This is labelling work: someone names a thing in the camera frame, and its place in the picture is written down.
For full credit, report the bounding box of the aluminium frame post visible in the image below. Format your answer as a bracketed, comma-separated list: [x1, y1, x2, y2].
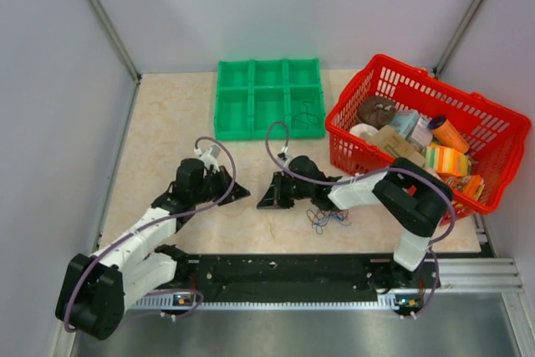
[86, 0, 142, 84]
[431, 0, 486, 79]

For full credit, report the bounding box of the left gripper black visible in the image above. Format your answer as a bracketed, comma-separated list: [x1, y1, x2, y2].
[191, 165, 250, 206]

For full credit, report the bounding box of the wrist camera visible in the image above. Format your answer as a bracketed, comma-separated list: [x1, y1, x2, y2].
[277, 145, 292, 162]
[194, 145, 221, 171]

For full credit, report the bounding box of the black wire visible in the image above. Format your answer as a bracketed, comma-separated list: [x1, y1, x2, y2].
[291, 99, 318, 129]

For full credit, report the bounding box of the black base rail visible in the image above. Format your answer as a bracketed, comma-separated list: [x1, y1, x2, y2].
[166, 252, 436, 303]

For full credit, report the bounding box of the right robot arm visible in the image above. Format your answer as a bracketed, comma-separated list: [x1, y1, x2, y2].
[257, 152, 453, 288]

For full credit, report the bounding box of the purple cable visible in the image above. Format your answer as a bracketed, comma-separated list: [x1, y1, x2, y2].
[62, 135, 239, 335]
[265, 120, 456, 320]

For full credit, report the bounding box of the light blue patterned box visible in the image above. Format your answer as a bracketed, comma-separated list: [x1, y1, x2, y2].
[390, 110, 433, 147]

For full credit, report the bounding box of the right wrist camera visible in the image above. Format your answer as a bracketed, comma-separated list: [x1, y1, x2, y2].
[277, 145, 292, 162]

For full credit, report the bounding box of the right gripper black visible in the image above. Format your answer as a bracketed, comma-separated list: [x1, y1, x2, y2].
[257, 171, 314, 209]

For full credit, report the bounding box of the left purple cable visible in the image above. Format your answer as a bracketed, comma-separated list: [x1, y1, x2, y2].
[62, 135, 239, 335]

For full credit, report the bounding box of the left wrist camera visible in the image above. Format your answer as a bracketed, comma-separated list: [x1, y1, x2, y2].
[194, 145, 221, 171]

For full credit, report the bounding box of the green six-compartment tray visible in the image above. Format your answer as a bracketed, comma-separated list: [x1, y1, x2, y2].
[213, 59, 326, 141]

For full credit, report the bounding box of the left aluminium frame post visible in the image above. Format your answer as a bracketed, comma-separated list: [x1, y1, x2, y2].
[86, 0, 142, 84]

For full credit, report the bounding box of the red plastic basket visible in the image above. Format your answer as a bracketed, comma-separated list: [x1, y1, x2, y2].
[325, 54, 532, 217]

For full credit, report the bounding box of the coloured wire bundle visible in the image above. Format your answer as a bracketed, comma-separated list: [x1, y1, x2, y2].
[305, 201, 352, 235]

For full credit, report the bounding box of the yellow green sponge pack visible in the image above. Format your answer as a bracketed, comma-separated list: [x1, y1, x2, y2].
[423, 145, 471, 177]

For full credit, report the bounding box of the brown round pouch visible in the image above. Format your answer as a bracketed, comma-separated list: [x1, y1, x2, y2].
[357, 95, 396, 130]

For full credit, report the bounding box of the orange snack packet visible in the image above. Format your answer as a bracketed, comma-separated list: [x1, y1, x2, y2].
[446, 175, 485, 201]

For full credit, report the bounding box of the orange bottle blue cap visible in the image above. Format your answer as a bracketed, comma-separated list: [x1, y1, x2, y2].
[427, 115, 470, 154]

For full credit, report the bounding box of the right aluminium frame post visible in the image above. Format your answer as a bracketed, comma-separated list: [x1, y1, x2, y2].
[431, 0, 486, 79]

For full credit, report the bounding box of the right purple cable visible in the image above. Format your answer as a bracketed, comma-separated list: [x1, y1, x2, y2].
[265, 120, 456, 320]

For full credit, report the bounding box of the brown cardboard box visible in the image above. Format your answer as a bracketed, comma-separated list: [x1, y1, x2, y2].
[367, 125, 425, 167]

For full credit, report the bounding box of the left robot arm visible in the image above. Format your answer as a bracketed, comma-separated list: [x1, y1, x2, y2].
[55, 158, 250, 340]

